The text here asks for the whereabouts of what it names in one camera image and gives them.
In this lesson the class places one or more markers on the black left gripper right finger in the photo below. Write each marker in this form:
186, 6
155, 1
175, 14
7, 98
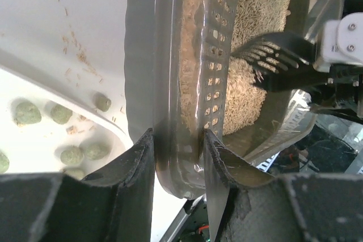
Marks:
247, 204

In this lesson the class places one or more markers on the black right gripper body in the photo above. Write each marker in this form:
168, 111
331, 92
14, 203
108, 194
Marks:
341, 95

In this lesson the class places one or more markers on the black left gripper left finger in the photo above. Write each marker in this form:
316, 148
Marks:
113, 203

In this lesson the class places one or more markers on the black slotted litter scoop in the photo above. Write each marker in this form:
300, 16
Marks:
282, 61

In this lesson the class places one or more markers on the dark translucent litter box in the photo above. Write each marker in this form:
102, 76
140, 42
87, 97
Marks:
176, 64

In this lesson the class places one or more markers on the grey-green litter clump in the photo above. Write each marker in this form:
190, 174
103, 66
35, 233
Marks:
96, 151

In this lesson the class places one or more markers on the clump on table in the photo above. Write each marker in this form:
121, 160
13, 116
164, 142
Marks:
102, 102

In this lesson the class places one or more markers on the white plastic bin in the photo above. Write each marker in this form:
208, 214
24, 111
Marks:
36, 148

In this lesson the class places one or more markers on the grey-green clump in bin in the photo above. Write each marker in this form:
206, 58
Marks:
27, 113

